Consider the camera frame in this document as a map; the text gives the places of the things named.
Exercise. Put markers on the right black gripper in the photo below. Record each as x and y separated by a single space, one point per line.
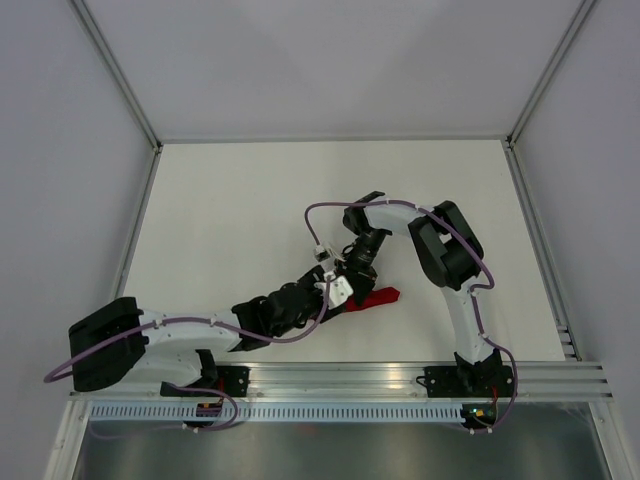
361 279

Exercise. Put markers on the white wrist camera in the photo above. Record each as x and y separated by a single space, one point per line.
335 288
325 251

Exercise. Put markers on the aluminium frame left post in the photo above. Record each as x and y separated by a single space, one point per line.
105 53

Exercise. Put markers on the white slotted cable duct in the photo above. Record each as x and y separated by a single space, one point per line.
349 412

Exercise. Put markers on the red cloth napkin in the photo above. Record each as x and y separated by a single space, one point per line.
380 297

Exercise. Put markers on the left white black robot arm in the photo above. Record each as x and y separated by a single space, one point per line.
123 347

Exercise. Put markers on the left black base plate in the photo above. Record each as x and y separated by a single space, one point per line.
230 380

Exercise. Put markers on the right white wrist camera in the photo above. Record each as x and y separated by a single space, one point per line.
325 251

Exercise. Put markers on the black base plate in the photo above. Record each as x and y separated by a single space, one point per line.
230 380
445 382

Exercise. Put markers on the aluminium front rail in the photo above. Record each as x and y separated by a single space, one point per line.
533 381

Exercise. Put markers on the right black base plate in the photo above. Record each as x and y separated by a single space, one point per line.
445 382

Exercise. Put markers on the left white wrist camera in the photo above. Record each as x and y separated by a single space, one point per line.
335 288

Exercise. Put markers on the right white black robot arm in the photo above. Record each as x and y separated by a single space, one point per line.
448 253

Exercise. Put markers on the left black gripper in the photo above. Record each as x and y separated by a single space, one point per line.
311 277

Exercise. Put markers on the aluminium frame right post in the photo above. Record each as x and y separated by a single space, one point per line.
558 56

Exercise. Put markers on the aluminium frame post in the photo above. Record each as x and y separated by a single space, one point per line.
558 56
105 53

